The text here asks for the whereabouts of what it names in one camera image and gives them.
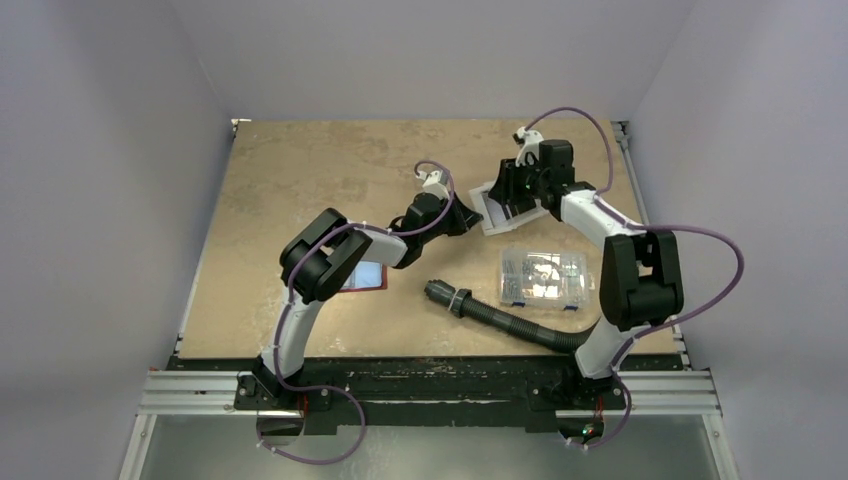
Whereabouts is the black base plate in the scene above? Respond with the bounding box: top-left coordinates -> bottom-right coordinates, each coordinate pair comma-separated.
234,355 -> 626,435

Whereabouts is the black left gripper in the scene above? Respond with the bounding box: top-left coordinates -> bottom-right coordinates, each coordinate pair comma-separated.
419,192 -> 481,246

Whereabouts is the black corrugated hose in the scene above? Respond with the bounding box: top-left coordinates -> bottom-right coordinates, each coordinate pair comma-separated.
423,278 -> 601,354

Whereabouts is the aluminium frame rail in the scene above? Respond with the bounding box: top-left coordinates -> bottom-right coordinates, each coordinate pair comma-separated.
138,369 -> 721,418

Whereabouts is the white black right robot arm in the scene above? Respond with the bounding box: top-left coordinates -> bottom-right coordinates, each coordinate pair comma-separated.
487,135 -> 684,407

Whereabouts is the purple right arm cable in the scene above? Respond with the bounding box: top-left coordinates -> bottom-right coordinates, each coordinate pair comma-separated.
513,106 -> 746,452

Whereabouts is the clear plastic screw box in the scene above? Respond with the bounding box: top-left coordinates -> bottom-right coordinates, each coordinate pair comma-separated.
499,248 -> 590,311

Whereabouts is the red leather card holder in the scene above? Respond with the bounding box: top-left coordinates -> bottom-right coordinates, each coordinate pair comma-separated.
340,262 -> 388,292

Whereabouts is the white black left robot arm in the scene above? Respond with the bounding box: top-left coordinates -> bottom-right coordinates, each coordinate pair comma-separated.
247,193 -> 483,409

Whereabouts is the white plastic tray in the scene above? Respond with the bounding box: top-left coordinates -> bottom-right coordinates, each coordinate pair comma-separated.
469,181 -> 549,236

